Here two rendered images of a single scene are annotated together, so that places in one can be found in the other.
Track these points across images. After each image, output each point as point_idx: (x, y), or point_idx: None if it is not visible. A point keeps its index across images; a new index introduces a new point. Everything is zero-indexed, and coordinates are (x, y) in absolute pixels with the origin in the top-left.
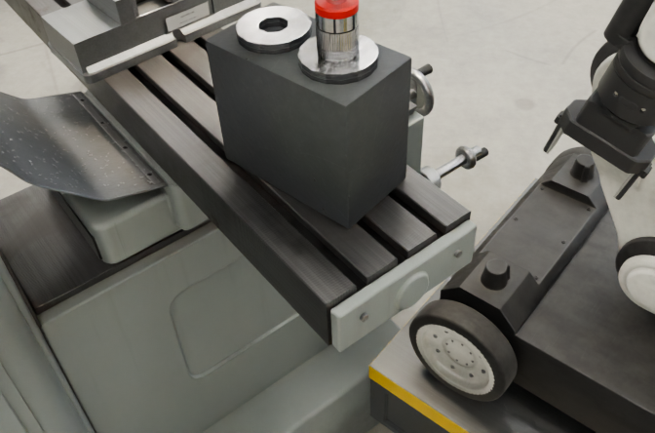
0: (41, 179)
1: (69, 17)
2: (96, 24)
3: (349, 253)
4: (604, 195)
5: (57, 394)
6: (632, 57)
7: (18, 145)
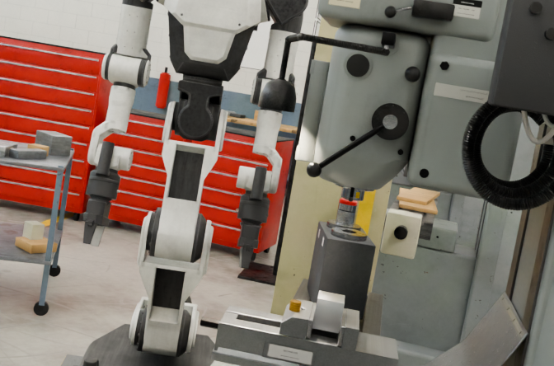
0: (456, 348)
1: (380, 349)
2: (368, 338)
3: None
4: (181, 313)
5: None
6: (267, 199)
7: (458, 363)
